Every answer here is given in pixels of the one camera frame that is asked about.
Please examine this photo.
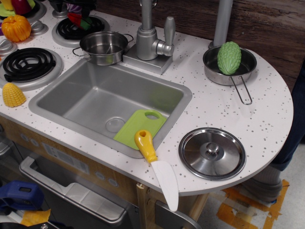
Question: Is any grey stove knob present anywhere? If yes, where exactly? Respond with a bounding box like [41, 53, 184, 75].
[30, 20, 48, 36]

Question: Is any black rear stove coil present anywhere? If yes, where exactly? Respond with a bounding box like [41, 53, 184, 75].
[55, 16, 106, 40]

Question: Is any black front stove coil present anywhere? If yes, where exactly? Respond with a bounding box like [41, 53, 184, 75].
[2, 48, 56, 82]

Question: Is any blue clamp tool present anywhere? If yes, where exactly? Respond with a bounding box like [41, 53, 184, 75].
[0, 180, 44, 212]

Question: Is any black stove coil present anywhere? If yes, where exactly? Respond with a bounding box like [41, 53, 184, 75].
[55, 16, 106, 40]
[2, 48, 56, 82]

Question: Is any purple toy vegetable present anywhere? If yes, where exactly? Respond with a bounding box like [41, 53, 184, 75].
[66, 3, 82, 14]

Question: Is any silver oven door handle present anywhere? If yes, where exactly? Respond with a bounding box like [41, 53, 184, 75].
[20, 156, 140, 229]

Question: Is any red green toy vegetable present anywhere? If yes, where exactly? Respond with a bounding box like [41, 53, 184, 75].
[67, 12, 92, 31]

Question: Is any grey toy faucet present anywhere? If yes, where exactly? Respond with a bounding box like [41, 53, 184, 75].
[123, 0, 176, 74]

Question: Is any magenta toy item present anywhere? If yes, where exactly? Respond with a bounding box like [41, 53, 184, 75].
[11, 0, 32, 15]

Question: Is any orange toy bell pepper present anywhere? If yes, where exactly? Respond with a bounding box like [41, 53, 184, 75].
[1, 15, 31, 42]

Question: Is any blue jeans leg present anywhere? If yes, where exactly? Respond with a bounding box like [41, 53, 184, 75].
[271, 67, 305, 171]

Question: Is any yellow handled toy knife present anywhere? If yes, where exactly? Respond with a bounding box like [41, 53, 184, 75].
[134, 130, 179, 212]

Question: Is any yellow toy corn cob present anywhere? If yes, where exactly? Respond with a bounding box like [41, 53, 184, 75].
[2, 83, 26, 107]

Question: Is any green toy bitter gourd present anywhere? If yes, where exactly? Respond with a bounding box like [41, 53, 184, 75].
[217, 42, 242, 75]

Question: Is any small steel pot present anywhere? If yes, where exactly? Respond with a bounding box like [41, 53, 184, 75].
[79, 31, 134, 66]

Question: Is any steel pot lid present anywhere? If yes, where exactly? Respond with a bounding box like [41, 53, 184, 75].
[178, 127, 246, 180]

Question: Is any green toy cutting board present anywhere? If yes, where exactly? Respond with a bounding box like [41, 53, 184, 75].
[113, 109, 167, 150]

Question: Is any green toy plate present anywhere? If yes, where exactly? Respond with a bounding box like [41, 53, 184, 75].
[0, 3, 15, 18]

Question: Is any grey vertical pole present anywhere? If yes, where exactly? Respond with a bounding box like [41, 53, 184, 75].
[209, 0, 233, 48]

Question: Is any steel pan with wire handle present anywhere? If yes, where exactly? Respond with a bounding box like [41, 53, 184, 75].
[203, 42, 257, 105]

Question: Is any grey toy sink basin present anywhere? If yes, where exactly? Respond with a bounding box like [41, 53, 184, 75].
[29, 59, 192, 158]

